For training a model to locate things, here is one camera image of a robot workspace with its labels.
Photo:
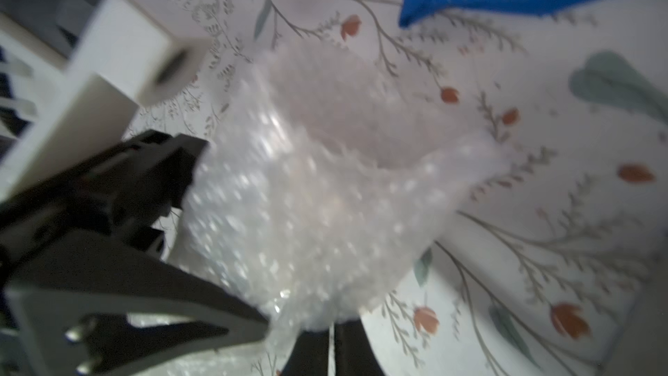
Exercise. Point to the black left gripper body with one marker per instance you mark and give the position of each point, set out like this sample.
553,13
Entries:
119,193

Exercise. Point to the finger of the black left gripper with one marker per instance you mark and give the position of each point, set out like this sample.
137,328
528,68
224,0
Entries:
84,304

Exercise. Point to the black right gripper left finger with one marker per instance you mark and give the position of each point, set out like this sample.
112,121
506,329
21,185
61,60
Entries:
310,355

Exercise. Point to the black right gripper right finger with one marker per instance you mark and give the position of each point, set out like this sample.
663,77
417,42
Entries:
353,354

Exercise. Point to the clear bubble wrap sheet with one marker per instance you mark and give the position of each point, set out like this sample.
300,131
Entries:
322,187

